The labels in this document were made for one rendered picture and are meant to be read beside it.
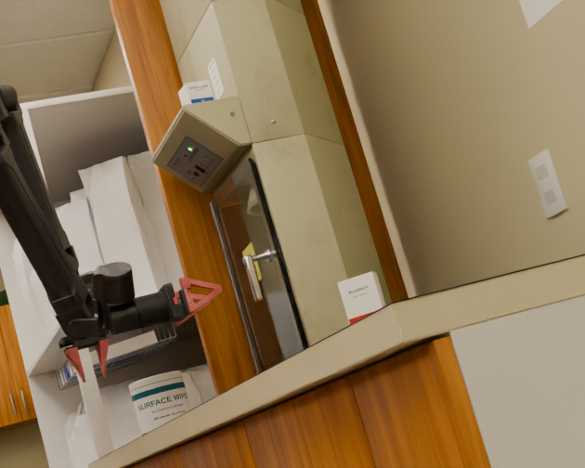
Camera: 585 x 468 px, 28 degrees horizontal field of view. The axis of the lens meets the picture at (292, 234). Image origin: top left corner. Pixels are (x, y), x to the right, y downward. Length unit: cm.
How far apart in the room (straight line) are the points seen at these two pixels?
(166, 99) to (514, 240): 85
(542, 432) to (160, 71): 170
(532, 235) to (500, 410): 113
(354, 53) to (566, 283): 165
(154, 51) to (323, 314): 80
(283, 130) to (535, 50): 50
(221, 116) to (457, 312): 120
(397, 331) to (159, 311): 108
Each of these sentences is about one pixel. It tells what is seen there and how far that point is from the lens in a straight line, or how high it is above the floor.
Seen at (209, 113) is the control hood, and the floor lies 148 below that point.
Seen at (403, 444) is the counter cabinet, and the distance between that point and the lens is 123.
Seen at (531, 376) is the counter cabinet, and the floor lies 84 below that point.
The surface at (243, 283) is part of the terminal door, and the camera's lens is 242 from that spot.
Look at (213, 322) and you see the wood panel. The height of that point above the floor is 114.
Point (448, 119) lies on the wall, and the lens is 242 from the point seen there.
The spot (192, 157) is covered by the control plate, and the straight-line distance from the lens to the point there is 239.
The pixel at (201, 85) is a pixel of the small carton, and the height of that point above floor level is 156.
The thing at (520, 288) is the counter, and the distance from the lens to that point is 116.
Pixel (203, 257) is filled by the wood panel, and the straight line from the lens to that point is 254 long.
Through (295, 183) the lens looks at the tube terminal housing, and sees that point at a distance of 224.
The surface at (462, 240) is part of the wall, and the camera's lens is 246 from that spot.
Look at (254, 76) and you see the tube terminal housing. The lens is 229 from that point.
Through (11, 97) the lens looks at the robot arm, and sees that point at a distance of 254.
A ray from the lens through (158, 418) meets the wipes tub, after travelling 279.
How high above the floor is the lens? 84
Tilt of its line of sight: 10 degrees up
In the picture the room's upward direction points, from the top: 16 degrees counter-clockwise
